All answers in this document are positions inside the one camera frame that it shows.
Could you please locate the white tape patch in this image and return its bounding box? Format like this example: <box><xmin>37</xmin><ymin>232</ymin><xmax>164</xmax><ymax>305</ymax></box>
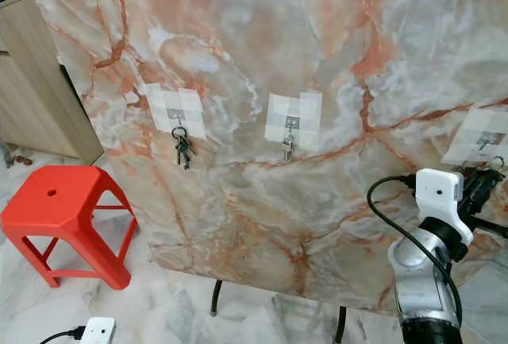
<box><xmin>442</xmin><ymin>106</ymin><xmax>508</xmax><ymax>166</ymax></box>
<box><xmin>264</xmin><ymin>91</ymin><xmax>322</xmax><ymax>153</ymax></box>
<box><xmin>144</xmin><ymin>83</ymin><xmax>205</xmax><ymax>140</ymax></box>

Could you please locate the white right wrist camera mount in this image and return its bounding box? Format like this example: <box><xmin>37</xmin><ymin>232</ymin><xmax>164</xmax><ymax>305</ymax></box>
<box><xmin>413</xmin><ymin>168</ymin><xmax>475</xmax><ymax>243</ymax></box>

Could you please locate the black power plug cable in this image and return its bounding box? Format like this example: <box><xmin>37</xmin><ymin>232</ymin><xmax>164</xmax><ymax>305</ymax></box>
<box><xmin>40</xmin><ymin>327</ymin><xmax>84</xmax><ymax>344</ymax></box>

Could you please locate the orange marble pattern board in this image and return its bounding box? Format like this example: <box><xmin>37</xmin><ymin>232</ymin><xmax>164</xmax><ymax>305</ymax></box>
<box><xmin>30</xmin><ymin>0</ymin><xmax>508</xmax><ymax>311</ymax></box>

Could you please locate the small metal wall hook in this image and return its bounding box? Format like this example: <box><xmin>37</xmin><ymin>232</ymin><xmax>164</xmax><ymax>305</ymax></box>
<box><xmin>475</xmin><ymin>131</ymin><xmax>496</xmax><ymax>153</ymax></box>
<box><xmin>284</xmin><ymin>115</ymin><xmax>302</xmax><ymax>137</ymax></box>
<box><xmin>167</xmin><ymin>107</ymin><xmax>186</xmax><ymax>129</ymax></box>

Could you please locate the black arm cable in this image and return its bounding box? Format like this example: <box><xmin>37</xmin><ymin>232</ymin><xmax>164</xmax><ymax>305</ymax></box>
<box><xmin>367</xmin><ymin>173</ymin><xmax>463</xmax><ymax>325</ymax></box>

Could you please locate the red plastic stool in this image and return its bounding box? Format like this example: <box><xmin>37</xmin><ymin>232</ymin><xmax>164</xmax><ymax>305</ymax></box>
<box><xmin>0</xmin><ymin>164</ymin><xmax>140</xmax><ymax>291</ymax></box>

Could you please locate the dark key bunch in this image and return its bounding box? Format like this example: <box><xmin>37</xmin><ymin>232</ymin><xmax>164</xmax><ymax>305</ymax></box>
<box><xmin>171</xmin><ymin>126</ymin><xmax>196</xmax><ymax>170</ymax></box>

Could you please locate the light wood cabinet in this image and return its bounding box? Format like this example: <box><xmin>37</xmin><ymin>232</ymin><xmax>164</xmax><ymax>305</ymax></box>
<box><xmin>0</xmin><ymin>0</ymin><xmax>104</xmax><ymax>164</ymax></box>

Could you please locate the black board stand leg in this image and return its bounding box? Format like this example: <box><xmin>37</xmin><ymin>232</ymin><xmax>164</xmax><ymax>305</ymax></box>
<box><xmin>335</xmin><ymin>306</ymin><xmax>348</xmax><ymax>344</ymax></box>
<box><xmin>210</xmin><ymin>279</ymin><xmax>223</xmax><ymax>317</ymax></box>

